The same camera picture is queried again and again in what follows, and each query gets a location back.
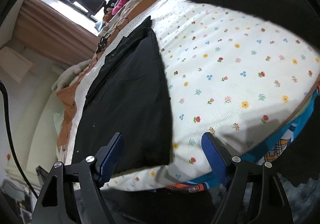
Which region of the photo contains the black button-up jacket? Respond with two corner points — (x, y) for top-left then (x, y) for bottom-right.
(72, 0), (319, 174)

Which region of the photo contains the cream padded headboard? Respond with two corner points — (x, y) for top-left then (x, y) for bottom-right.
(1, 65), (64, 187)

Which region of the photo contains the dark grey fluffy rug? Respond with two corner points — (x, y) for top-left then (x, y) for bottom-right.
(240, 173), (320, 224)

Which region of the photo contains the orange-brown duvet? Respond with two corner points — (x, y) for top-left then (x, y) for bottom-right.
(56, 0), (158, 161)

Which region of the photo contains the white floral bed sheet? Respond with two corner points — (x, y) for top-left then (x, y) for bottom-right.
(63, 0), (320, 192)

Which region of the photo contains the grey plush toy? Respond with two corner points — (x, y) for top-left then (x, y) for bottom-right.
(52, 60), (91, 92)

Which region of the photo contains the black plush with eyes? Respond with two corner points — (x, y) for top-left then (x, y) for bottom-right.
(104, 0), (117, 15)

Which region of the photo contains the beige crumpled blanket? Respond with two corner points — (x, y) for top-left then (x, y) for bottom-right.
(99, 0), (141, 36)

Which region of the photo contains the pink garment on sill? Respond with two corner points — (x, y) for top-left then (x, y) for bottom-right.
(112, 0), (129, 15)

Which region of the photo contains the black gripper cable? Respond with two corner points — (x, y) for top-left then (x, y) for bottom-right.
(0, 80), (38, 199)

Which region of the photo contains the black tangled cable on bed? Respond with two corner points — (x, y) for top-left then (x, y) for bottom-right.
(94, 16), (130, 55)

